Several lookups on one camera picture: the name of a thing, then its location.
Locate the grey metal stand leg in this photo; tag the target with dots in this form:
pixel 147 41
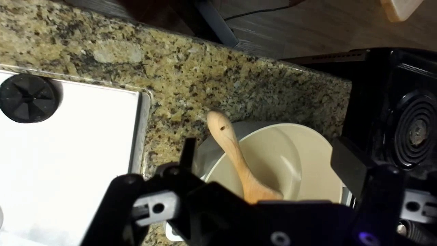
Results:
pixel 218 22

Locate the stainless steel sink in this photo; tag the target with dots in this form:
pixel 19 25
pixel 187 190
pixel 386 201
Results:
pixel 68 172

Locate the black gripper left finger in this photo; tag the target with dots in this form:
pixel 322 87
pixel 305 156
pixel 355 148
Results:
pixel 136 191

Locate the black rubber drain stopper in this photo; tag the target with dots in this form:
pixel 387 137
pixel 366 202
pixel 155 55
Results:
pixel 27 97

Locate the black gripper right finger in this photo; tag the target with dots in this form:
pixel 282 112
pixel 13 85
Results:
pixel 386 199

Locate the cream cooking pot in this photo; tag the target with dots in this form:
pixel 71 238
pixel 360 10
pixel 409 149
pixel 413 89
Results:
pixel 281 158

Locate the wooden cooking stick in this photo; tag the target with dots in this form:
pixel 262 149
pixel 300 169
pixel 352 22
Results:
pixel 232 150

